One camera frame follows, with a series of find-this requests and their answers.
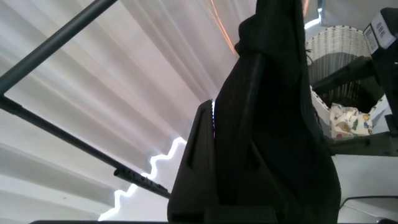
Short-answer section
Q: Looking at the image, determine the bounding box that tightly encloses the white curtain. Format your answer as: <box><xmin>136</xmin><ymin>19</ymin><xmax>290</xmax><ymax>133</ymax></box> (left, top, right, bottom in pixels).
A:
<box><xmin>0</xmin><ymin>0</ymin><xmax>322</xmax><ymax>222</ymax></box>

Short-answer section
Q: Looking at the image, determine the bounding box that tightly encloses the white laundry basket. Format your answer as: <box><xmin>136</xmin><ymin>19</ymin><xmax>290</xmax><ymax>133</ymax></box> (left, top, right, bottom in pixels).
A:
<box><xmin>304</xmin><ymin>25</ymin><xmax>393</xmax><ymax>138</ymax></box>

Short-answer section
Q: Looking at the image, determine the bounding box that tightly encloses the black clothes rack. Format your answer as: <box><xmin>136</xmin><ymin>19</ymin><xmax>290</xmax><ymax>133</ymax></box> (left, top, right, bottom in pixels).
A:
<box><xmin>0</xmin><ymin>0</ymin><xmax>171</xmax><ymax>200</ymax></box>

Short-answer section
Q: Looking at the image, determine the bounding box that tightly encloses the cream printed garment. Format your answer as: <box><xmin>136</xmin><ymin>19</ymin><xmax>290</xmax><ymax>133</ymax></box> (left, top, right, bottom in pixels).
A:
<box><xmin>310</xmin><ymin>88</ymin><xmax>393</xmax><ymax>139</ymax></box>

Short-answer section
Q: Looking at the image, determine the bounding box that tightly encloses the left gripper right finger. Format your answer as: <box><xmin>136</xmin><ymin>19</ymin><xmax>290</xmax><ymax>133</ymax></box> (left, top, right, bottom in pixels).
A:
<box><xmin>216</xmin><ymin>133</ymin><xmax>282</xmax><ymax>215</ymax></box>

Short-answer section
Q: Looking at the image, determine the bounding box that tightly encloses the black T-shirt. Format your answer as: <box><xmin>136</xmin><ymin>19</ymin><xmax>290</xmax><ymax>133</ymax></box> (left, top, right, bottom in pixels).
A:
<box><xmin>213</xmin><ymin>0</ymin><xmax>342</xmax><ymax>223</ymax></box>

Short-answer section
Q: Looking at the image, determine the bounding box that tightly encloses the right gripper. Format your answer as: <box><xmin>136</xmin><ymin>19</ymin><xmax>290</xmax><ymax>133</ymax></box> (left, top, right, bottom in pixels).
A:
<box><xmin>310</xmin><ymin>39</ymin><xmax>398</xmax><ymax>157</ymax></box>

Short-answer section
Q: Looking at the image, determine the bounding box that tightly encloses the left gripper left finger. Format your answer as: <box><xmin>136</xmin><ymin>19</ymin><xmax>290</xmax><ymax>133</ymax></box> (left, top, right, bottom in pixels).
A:
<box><xmin>167</xmin><ymin>99</ymin><xmax>217</xmax><ymax>223</ymax></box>

